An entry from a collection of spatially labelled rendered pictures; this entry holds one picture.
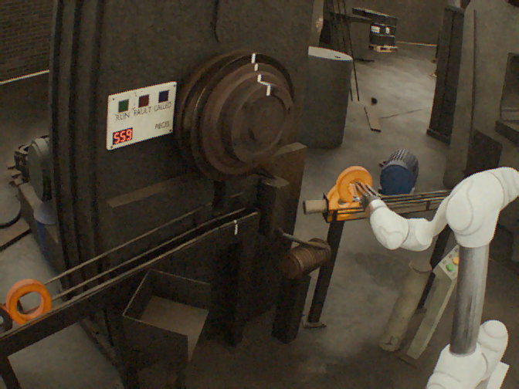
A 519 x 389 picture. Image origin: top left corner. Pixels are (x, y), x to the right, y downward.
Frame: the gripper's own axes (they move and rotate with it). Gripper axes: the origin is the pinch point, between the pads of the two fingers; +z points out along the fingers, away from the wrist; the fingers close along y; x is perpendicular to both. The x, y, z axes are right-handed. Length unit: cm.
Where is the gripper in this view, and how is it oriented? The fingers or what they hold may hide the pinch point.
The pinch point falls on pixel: (355, 181)
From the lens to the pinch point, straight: 202.0
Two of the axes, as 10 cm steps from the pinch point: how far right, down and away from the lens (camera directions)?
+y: 9.7, -0.2, 2.5
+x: 1.1, -8.6, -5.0
